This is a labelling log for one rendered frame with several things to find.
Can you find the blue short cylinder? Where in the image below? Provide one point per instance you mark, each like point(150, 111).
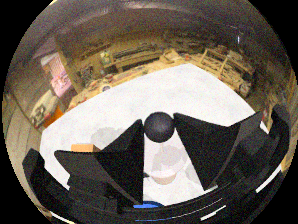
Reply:
point(148, 204)

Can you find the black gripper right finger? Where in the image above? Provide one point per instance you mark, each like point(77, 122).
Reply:
point(210, 146)

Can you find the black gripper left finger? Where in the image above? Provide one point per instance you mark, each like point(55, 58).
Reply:
point(121, 164)

